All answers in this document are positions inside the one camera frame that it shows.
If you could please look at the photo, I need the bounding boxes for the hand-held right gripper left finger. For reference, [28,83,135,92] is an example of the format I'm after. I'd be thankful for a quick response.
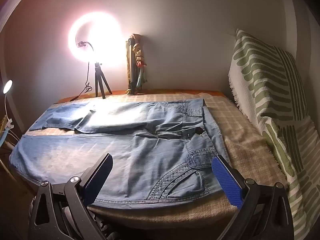
[28,153,114,240]

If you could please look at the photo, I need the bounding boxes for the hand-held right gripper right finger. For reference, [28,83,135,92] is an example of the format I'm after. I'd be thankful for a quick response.
[211,154,294,240]

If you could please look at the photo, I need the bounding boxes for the light blue denim pants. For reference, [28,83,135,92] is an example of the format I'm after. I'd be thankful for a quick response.
[9,99,232,203]

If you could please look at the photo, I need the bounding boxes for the white quilted bed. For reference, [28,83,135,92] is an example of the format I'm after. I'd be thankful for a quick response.
[54,91,288,230]

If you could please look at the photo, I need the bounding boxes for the green white striped throw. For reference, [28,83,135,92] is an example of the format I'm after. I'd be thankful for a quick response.
[260,116,320,240]

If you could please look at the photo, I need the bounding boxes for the orange bed edge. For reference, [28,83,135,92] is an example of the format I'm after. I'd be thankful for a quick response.
[55,89,225,104]

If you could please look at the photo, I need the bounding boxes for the small black tripod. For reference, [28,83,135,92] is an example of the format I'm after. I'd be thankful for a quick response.
[94,62,112,99]

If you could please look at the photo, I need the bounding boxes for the green white patterned cushion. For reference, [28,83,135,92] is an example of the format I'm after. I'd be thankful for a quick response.
[228,29,310,153]

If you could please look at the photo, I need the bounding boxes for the bookshelf with books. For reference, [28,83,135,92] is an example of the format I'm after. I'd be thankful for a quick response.
[125,33,148,95]

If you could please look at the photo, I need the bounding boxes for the white gooseneck clip lamp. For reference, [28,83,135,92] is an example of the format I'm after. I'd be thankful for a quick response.
[2,79,14,129]

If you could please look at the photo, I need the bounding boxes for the gooseneck phone holder clip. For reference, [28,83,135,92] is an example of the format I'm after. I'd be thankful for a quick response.
[77,41,97,63]

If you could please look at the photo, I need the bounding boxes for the white cable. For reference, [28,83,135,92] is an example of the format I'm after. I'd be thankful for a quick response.
[5,127,20,151]

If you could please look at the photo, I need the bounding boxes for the black power cable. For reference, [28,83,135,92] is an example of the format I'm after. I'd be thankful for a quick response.
[70,62,92,102]

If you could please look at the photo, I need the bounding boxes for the round ring light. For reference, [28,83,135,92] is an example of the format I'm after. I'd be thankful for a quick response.
[68,12,123,67]

